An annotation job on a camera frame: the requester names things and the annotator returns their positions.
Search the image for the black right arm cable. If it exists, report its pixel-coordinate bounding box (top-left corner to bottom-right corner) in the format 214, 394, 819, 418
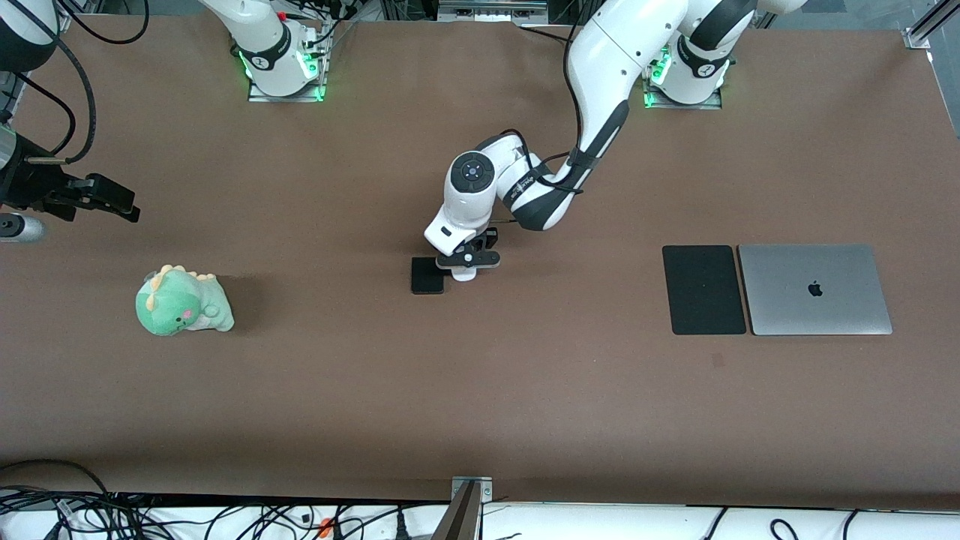
52, 34, 99, 164
58, 0, 151, 46
11, 73, 78, 162

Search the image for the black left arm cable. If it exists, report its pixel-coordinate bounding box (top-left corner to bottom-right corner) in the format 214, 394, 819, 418
496, 0, 605, 197

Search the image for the metal table edge bracket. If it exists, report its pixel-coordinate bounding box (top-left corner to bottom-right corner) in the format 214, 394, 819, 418
450, 476, 494, 504

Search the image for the black mouse pad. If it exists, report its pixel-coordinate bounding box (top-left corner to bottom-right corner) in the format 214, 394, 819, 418
662, 245, 748, 336

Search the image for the dark camera mount pole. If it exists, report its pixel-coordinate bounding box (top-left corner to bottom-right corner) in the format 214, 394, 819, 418
430, 481, 482, 540

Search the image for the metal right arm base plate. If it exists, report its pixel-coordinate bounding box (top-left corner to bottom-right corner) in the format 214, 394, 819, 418
247, 21, 329, 104

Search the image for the aluminium frame profile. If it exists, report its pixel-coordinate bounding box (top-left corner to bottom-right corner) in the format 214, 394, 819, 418
903, 0, 960, 50

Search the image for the green dinosaur plush toy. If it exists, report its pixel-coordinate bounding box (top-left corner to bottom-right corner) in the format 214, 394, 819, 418
135, 264, 235, 336

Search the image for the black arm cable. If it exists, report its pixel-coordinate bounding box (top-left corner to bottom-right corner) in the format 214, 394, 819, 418
52, 34, 99, 164
11, 73, 78, 162
58, 0, 151, 46
496, 0, 605, 197

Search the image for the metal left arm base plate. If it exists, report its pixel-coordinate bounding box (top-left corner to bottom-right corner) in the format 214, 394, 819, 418
642, 71, 725, 111

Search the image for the grey metal rail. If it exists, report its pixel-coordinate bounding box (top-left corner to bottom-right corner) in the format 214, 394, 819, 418
437, 0, 550, 23

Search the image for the silver closed laptop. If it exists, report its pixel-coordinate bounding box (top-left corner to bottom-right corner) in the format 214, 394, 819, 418
738, 244, 894, 336

